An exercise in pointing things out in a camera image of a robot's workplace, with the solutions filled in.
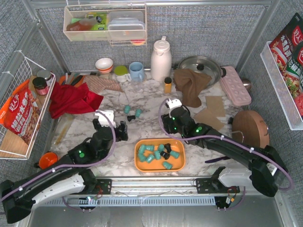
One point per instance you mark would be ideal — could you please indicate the brown cloth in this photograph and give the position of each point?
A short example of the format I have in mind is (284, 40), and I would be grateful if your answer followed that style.
(190, 84)

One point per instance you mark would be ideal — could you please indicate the red snack bag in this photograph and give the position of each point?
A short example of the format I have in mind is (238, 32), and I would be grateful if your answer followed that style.
(19, 115)

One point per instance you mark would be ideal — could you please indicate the red cloth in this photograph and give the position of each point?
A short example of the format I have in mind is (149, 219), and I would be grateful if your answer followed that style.
(73, 100)

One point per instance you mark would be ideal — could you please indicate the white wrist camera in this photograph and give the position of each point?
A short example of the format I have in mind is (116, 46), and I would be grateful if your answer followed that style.
(105, 117)
(173, 103)

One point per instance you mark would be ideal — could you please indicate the red lid glass jar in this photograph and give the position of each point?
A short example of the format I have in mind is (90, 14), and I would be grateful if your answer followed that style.
(40, 86)

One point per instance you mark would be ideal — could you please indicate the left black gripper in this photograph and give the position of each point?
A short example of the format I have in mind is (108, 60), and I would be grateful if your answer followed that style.
(119, 131)

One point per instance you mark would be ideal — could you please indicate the round wooden board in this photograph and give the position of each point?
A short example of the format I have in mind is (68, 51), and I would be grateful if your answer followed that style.
(249, 128)

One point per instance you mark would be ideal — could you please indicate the orange plastic tray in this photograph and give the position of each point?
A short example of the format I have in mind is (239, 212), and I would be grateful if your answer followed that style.
(156, 165)

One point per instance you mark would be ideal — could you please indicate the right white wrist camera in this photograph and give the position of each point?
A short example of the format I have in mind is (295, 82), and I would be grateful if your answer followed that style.
(173, 103)

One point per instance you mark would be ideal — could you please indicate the white wire wall basket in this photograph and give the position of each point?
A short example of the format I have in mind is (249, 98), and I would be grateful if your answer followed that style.
(11, 145)

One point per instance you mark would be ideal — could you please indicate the blue mug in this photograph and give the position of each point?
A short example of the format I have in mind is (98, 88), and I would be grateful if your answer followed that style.
(136, 71)

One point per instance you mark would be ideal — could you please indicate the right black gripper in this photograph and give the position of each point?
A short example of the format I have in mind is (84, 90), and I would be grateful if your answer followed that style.
(167, 121)

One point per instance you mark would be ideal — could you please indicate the black small lid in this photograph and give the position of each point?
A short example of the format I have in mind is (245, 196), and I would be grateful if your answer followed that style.
(230, 121)

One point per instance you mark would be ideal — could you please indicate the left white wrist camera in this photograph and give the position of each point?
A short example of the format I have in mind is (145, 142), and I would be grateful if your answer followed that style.
(105, 117)

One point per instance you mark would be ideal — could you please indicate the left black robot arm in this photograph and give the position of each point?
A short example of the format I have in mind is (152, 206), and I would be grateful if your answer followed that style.
(70, 174)

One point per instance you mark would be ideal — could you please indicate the teal coffee capsule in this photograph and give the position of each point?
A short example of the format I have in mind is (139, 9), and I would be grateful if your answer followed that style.
(127, 109)
(157, 155)
(149, 148)
(138, 113)
(161, 147)
(142, 149)
(167, 165)
(174, 154)
(150, 158)

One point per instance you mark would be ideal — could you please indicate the purple handled knife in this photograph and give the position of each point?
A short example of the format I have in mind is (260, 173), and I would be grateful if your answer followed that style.
(217, 159)

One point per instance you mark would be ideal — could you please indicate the striped beige cloth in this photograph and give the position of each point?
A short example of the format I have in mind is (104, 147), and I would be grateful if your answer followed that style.
(97, 84)

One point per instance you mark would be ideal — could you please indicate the pink egg tray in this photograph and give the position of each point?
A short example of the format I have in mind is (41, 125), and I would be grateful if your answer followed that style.
(233, 87)

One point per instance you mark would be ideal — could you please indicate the orange cup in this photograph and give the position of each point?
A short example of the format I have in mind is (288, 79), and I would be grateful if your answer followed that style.
(47, 160)

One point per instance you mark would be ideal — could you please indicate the orange spice bottle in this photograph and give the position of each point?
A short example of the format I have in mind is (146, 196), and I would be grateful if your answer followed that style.
(167, 85)

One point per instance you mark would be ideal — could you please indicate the steel pot with lid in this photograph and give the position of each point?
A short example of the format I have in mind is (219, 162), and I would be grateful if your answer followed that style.
(202, 64)

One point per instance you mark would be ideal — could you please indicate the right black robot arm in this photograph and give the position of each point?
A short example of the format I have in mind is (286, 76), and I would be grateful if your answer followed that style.
(265, 163)

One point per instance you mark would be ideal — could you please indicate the white thermos jug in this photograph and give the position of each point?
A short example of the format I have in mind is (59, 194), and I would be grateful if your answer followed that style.
(161, 60)

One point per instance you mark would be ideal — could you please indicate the silver lid glass jar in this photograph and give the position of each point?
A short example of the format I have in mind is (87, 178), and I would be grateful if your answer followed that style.
(45, 74)

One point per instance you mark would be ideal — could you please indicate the black coffee capsule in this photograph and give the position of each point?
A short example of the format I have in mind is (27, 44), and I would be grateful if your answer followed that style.
(165, 155)
(168, 148)
(131, 117)

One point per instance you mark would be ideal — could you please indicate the white orange striped bowl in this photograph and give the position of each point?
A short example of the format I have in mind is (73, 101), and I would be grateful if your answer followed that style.
(104, 65)

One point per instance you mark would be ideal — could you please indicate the clear plastic food container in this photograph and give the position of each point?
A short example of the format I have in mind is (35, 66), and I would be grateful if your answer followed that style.
(126, 25)

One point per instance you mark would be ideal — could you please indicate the green lid white cup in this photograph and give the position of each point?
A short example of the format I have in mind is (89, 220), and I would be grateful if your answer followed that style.
(121, 74)

